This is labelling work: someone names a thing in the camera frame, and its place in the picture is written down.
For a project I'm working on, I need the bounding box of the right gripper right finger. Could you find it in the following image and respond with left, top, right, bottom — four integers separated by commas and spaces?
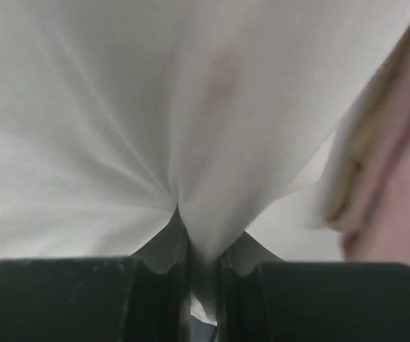
217, 234, 410, 341

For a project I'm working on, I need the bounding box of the folded pink t shirt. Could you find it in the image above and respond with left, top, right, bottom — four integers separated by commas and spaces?
342, 6, 410, 268

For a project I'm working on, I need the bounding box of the cream white t shirt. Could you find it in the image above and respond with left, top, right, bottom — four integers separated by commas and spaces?
0, 1, 410, 323

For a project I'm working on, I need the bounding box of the beige folded t shirt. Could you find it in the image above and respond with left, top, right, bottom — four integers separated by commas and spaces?
321, 33, 410, 231

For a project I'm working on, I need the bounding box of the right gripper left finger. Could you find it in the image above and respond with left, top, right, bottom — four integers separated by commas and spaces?
0, 212, 191, 341

